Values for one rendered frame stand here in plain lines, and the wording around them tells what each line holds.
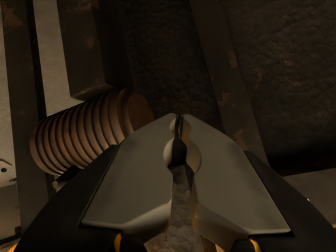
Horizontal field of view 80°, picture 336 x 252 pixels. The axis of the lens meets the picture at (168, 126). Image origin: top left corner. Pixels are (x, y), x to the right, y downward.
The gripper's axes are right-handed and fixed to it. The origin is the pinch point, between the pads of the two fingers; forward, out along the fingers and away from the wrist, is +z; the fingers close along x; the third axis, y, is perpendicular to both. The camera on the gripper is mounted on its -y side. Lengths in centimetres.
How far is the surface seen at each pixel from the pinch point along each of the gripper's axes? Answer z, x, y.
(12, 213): 575, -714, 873
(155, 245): 18, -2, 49
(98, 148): 14.2, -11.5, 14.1
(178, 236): 12.4, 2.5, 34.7
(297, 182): 14.0, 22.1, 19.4
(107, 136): 14.6, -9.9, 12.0
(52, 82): 94, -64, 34
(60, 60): 83, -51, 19
